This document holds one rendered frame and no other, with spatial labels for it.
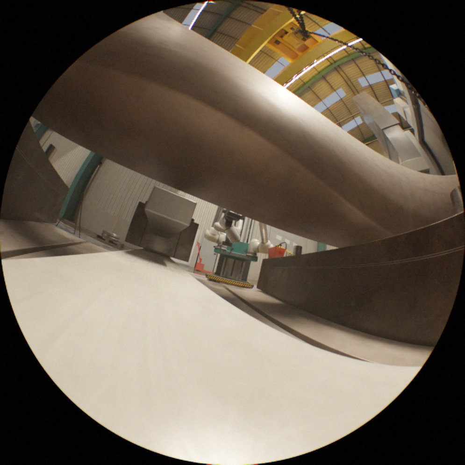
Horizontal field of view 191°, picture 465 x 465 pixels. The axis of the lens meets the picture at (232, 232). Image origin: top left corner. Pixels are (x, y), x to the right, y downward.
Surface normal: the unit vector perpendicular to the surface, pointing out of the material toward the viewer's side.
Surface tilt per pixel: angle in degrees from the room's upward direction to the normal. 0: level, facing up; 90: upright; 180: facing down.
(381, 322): 90
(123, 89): 180
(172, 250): 90
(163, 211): 90
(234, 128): 180
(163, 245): 90
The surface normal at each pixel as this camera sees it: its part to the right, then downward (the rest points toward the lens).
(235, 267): -0.02, -0.25
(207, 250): 0.47, -0.11
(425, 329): -0.96, -0.26
